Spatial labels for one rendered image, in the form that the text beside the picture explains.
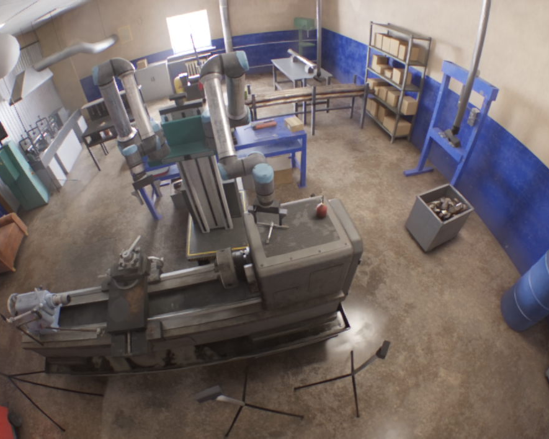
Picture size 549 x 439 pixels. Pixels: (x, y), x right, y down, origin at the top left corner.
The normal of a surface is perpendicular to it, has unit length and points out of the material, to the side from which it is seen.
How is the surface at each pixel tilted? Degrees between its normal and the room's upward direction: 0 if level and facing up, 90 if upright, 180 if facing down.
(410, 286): 0
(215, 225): 90
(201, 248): 0
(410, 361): 0
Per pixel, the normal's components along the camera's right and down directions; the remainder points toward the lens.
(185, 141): 0.14, 0.74
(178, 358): -0.06, -0.66
